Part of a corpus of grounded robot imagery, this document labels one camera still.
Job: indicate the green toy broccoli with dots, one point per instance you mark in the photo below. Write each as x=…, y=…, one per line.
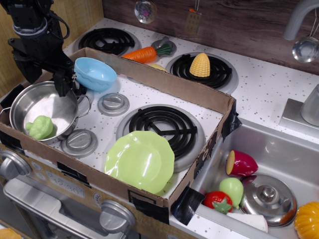
x=40, y=128

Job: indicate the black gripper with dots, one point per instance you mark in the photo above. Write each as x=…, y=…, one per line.
x=40, y=48

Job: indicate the brown cardboard fence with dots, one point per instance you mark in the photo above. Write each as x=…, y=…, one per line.
x=104, y=160

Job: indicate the silver oven knob right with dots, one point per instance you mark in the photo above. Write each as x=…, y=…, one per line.
x=115, y=218

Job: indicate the hanging steel strainer spoon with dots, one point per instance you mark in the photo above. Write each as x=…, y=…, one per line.
x=145, y=11

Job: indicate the orange object bottom left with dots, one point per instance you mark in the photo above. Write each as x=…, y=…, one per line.
x=7, y=233

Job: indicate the black back right burner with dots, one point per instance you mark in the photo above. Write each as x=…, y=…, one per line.
x=223, y=75

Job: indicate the silver oven door handle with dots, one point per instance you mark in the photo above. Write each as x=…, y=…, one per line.
x=61, y=222

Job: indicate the yellow toy behind fence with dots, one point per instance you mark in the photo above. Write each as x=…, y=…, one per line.
x=157, y=66

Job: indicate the black burner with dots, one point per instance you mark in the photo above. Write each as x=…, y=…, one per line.
x=79, y=89
x=108, y=40
x=223, y=75
x=179, y=127

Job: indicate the silver sink basin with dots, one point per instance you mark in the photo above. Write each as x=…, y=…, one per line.
x=292, y=160

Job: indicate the black front left burner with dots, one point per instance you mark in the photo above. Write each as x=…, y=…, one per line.
x=79, y=89

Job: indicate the stainless steel pot lid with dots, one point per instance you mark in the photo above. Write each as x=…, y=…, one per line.
x=267, y=196

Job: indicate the green toy pear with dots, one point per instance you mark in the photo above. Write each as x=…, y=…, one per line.
x=233, y=187

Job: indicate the silver oven knob left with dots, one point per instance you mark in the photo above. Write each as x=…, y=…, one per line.
x=13, y=165

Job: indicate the hanging steel ladle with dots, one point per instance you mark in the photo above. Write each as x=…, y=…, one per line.
x=306, y=49

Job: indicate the silver stove knob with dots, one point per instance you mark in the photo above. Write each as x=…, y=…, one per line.
x=80, y=143
x=162, y=42
x=113, y=104

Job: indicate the grey faucet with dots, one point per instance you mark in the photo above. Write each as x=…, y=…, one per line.
x=301, y=116

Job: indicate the red toy strawberry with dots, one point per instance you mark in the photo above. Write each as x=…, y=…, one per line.
x=218, y=201

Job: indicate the black back left burner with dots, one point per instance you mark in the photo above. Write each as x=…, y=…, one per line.
x=108, y=40

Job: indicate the silver back stove knob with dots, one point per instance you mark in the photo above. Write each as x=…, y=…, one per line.
x=162, y=42

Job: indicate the purple toy eggplant half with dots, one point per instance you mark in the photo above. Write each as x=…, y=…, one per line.
x=240, y=164

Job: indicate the orange toy carrot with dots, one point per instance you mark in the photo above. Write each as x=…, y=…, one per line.
x=148, y=54

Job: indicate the orange toy pumpkin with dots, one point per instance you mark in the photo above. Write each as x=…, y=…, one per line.
x=307, y=221

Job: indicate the silver stove top knob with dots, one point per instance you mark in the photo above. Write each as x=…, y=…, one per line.
x=113, y=104
x=80, y=143

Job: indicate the light blue plastic bowl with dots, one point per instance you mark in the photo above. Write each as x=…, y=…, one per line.
x=94, y=74

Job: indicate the black front right burner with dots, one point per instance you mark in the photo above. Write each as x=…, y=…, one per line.
x=179, y=127

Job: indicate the light green plastic plate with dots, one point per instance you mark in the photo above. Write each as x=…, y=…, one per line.
x=142, y=159

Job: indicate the silver oven knob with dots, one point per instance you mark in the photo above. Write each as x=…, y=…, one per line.
x=13, y=165
x=115, y=218

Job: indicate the hanging metal grater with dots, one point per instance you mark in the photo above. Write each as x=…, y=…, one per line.
x=193, y=19

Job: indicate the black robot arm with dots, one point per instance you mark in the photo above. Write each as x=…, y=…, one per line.
x=32, y=13

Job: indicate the yellow toy corn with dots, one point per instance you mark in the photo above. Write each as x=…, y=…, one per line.
x=200, y=66

